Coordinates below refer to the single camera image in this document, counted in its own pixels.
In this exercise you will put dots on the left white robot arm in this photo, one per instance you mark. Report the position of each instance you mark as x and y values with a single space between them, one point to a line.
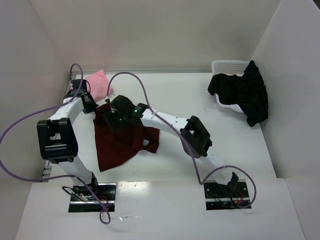
58 143

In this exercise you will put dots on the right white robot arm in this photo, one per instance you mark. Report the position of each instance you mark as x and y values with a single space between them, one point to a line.
195 138

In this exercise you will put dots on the white plastic basket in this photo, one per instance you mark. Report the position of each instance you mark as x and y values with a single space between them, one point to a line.
229 67

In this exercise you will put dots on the pink folded t shirt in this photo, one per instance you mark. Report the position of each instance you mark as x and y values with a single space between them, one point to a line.
99 85

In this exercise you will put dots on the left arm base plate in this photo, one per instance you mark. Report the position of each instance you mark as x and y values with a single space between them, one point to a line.
82 201

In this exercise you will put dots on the black t shirt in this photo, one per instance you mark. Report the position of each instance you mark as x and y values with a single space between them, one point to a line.
248 91

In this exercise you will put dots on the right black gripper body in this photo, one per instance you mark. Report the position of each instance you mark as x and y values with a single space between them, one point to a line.
110 118

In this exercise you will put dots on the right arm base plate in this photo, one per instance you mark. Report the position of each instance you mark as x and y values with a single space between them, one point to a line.
218 198

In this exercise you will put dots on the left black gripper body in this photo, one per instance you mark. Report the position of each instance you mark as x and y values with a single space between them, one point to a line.
75 92

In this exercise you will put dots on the dark red t shirt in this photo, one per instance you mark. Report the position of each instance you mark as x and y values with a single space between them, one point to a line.
115 149

